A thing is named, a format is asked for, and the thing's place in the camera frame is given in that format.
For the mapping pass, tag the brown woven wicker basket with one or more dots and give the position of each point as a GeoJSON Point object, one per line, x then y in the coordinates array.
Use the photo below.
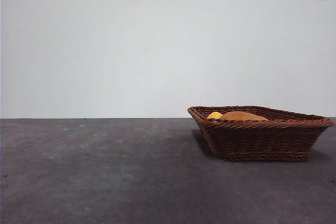
{"type": "Point", "coordinates": [257, 140]}

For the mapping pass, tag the yellow corn cob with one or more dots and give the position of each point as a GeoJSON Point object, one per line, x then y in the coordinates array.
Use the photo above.
{"type": "Point", "coordinates": [214, 115]}

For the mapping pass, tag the brown potato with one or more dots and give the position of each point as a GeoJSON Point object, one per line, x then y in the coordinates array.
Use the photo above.
{"type": "Point", "coordinates": [244, 116]}

